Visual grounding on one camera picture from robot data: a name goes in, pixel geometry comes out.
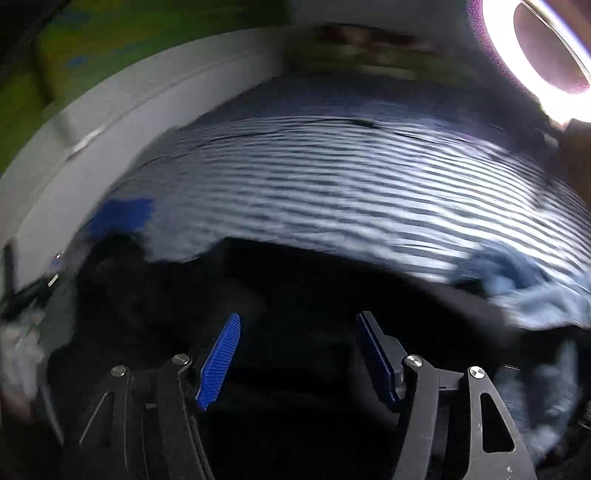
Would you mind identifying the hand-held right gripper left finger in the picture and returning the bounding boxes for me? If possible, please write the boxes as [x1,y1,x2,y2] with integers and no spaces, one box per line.
[60,313,242,480]

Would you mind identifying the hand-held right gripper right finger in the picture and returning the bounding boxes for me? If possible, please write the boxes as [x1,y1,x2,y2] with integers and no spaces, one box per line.
[355,311,539,480]

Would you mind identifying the light blue jeans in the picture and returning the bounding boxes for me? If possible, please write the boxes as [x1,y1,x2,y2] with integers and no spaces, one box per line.
[450,244,591,462]

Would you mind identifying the blue tape patch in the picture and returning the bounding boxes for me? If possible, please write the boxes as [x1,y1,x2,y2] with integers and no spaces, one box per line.
[85,198,155,238]

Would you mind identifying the striped bedspread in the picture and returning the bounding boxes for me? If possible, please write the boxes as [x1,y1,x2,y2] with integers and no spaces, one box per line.
[60,78,591,333]

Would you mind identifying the green patterned pillow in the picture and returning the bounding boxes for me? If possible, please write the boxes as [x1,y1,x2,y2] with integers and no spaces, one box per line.
[286,41,462,81]

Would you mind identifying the green wall painting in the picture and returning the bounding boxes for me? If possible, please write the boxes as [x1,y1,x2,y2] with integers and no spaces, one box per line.
[0,0,287,171]

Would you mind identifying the ring light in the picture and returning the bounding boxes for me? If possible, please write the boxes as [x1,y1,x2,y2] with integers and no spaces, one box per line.
[466,0,591,134]

